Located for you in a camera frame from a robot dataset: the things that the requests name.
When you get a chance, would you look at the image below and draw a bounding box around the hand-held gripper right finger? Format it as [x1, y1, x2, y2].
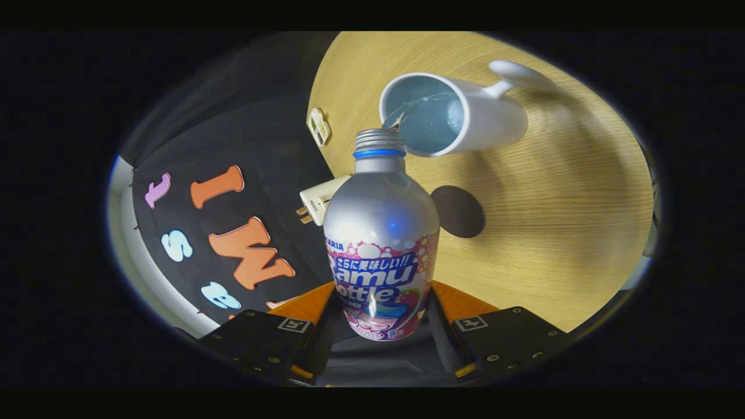
[425, 281, 574, 382]

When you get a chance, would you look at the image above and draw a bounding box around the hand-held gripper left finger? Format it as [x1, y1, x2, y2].
[201, 281, 344, 386]

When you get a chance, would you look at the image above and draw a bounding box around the dark brown round coaster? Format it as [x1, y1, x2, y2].
[431, 186, 486, 239]

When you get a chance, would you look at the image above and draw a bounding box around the silver juice bottle printed label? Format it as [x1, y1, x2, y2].
[323, 128, 441, 342]

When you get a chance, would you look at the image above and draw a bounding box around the clear juice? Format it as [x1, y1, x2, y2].
[382, 93, 466, 155]

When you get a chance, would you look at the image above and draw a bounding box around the white cup with knob handle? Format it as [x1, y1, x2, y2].
[379, 60, 558, 158]

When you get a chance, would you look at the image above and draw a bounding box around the white toaster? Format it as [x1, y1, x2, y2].
[299, 175, 353, 227]

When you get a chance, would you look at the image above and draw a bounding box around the wooden table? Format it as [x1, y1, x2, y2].
[307, 32, 655, 333]

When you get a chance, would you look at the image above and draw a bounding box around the white compartment tray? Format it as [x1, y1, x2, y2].
[307, 107, 331, 147]

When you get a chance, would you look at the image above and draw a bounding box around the black backdrop cloth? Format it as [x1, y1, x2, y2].
[119, 32, 350, 326]

